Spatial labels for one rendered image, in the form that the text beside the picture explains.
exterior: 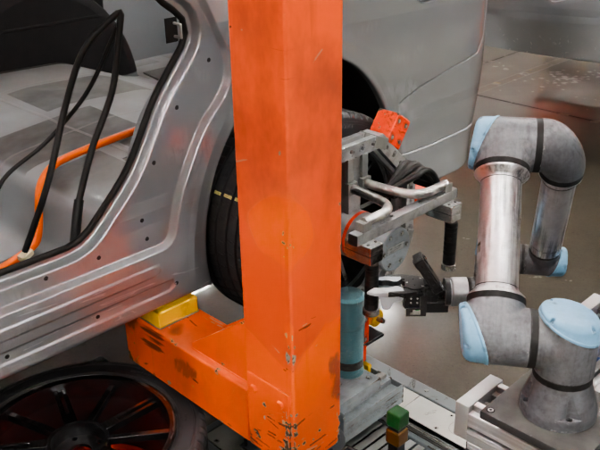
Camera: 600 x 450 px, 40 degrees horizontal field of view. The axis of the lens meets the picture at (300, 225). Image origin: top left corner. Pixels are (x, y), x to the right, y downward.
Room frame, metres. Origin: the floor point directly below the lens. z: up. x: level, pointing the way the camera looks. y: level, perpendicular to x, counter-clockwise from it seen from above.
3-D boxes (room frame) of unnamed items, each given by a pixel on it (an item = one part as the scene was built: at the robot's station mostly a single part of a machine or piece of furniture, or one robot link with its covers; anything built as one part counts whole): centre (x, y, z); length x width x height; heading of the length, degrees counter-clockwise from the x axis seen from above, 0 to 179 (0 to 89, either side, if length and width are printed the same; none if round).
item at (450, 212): (2.10, -0.40, 0.93); 0.09 x 0.05 x 0.05; 45
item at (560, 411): (1.34, -0.51, 0.87); 0.15 x 0.15 x 0.10
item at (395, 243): (2.07, -0.19, 0.85); 0.21 x 0.14 x 0.14; 45
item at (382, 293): (1.81, -0.21, 0.81); 0.09 x 0.03 x 0.06; 99
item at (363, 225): (1.97, -0.15, 1.03); 0.19 x 0.18 x 0.11; 45
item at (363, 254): (1.86, -0.16, 0.93); 0.09 x 0.05 x 0.05; 45
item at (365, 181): (2.10, -0.29, 1.03); 0.19 x 0.18 x 0.11; 45
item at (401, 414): (1.55, -0.22, 0.64); 0.04 x 0.04 x 0.04; 45
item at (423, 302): (1.84, -0.32, 0.80); 0.12 x 0.08 x 0.09; 90
